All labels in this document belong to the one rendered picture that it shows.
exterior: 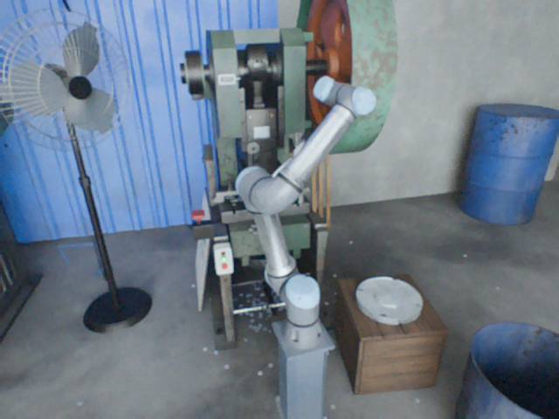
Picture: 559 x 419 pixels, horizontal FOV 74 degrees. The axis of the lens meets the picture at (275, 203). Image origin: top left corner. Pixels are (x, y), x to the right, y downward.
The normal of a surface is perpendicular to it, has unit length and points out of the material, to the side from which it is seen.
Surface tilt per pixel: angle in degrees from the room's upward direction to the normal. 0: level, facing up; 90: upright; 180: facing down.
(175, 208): 90
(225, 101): 90
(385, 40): 73
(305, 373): 90
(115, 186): 90
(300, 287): 7
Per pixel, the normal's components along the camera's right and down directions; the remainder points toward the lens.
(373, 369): 0.09, 0.43
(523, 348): -0.41, 0.36
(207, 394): -0.02, -0.90
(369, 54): 0.21, 0.24
